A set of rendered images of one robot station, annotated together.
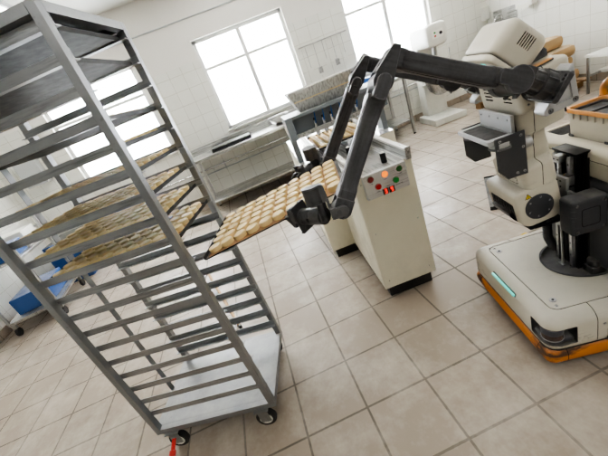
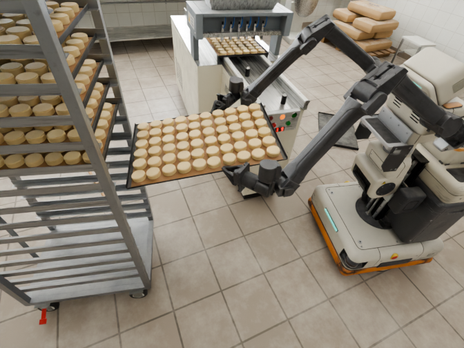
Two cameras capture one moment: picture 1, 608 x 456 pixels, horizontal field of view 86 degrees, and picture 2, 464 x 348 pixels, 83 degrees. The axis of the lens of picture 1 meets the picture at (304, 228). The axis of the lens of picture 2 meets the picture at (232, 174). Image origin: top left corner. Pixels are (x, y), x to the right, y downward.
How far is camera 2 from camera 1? 0.59 m
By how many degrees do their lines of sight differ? 28
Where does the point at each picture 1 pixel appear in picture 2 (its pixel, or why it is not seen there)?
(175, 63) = not seen: outside the picture
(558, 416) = (338, 308)
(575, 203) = (409, 197)
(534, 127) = (416, 141)
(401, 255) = not seen: hidden behind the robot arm
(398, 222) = not seen: hidden behind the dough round
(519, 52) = (449, 92)
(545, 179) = (399, 175)
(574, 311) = (370, 253)
